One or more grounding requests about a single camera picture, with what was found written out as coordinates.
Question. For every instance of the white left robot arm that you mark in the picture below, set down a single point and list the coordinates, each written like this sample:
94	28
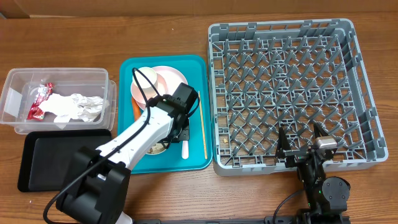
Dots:
96	183

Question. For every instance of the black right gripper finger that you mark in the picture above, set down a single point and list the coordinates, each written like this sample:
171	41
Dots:
319	131
283	146

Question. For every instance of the orange carrot piece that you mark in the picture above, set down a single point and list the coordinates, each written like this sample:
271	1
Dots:
136	109

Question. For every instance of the wooden chopstick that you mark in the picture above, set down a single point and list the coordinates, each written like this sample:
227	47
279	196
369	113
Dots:
202	127

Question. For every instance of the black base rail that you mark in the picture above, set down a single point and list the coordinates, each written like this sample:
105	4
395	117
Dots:
266	220

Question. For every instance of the red snack wrapper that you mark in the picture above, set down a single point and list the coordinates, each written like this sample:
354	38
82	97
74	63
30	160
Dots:
43	93

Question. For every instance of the pink plate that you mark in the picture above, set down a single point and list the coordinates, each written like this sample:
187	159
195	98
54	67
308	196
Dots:
165	79

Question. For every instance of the teal plastic tray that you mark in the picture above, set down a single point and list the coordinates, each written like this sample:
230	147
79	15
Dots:
194	70

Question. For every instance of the grey dishwasher rack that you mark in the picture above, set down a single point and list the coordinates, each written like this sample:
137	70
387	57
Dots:
289	74

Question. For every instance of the cream white cup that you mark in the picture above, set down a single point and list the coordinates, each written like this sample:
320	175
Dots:
147	79

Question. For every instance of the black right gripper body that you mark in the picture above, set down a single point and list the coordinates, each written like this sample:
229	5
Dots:
311	173

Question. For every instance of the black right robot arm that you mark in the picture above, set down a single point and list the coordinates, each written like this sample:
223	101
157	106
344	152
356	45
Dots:
327	196

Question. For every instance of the clear plastic waste bin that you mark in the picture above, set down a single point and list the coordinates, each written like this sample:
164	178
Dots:
22	85

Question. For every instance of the black tray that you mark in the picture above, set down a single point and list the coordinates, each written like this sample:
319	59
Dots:
47	154

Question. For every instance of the white plastic fork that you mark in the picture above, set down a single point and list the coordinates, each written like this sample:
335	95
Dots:
185	150

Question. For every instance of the white napkin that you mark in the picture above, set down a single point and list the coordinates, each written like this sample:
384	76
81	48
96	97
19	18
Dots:
77	111

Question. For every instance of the white bowl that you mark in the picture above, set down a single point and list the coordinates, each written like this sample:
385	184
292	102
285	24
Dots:
158	148

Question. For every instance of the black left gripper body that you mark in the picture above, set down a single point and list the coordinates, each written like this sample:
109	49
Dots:
178	135

